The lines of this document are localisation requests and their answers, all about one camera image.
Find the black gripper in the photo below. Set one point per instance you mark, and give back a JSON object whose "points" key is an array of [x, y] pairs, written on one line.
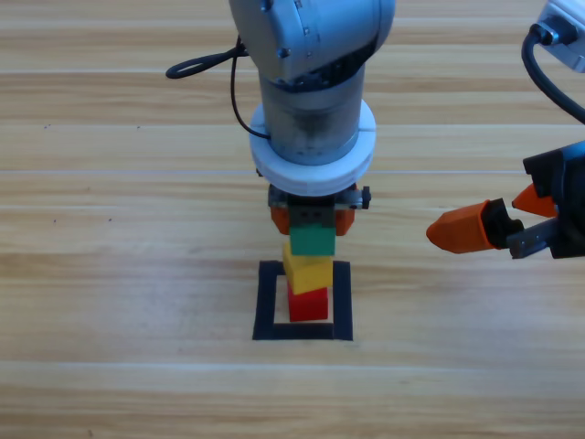
{"points": [[311, 212], [571, 196]]}

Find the green wooden block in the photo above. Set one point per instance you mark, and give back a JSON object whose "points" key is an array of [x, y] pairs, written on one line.
{"points": [[313, 240]]}

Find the yellow wooden block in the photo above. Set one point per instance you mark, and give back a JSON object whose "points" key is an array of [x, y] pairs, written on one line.
{"points": [[308, 274]]}

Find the red wooden block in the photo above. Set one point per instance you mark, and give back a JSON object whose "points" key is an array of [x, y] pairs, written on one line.
{"points": [[308, 306]]}

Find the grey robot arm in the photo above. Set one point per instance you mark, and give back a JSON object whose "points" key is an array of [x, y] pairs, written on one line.
{"points": [[311, 68]]}

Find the black tape square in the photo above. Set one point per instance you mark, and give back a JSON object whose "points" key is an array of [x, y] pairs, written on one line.
{"points": [[265, 302]]}

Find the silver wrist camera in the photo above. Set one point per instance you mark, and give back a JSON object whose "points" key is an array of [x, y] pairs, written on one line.
{"points": [[569, 32]]}

